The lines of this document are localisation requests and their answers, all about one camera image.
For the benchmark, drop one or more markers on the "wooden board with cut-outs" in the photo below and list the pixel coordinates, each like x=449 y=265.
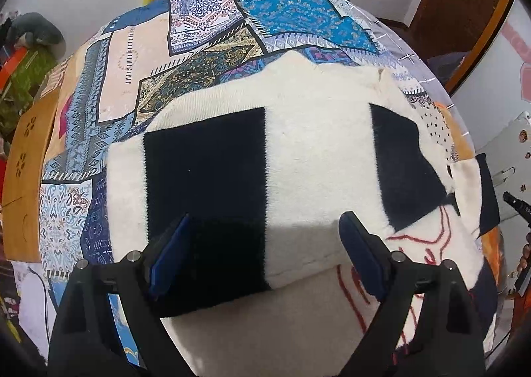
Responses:
x=27 y=178

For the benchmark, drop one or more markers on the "pink wall sticker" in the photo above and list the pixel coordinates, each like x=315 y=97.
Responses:
x=516 y=43

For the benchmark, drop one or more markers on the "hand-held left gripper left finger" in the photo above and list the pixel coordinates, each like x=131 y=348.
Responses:
x=172 y=252

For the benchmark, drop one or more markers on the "green cloth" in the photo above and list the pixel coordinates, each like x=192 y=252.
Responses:
x=25 y=86

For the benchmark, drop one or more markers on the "person's right hand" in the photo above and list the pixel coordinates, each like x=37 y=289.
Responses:
x=527 y=256

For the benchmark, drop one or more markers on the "grey plush toy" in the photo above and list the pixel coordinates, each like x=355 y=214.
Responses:
x=37 y=30

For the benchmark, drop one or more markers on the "patchwork printed blanket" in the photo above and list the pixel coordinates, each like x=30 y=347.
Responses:
x=124 y=70

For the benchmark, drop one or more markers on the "black and white fleece garment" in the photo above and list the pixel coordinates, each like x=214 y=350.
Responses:
x=315 y=144

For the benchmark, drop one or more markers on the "grey bed sheet with crosses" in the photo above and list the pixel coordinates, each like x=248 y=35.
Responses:
x=390 y=37

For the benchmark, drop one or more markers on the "white refrigerator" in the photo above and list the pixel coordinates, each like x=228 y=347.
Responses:
x=508 y=153

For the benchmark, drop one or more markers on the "orange box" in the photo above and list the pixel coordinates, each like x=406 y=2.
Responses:
x=12 y=66

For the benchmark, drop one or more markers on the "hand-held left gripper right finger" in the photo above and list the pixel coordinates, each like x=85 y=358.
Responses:
x=361 y=252

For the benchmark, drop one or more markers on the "purple plastic bag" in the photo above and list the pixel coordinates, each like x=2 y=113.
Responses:
x=448 y=64

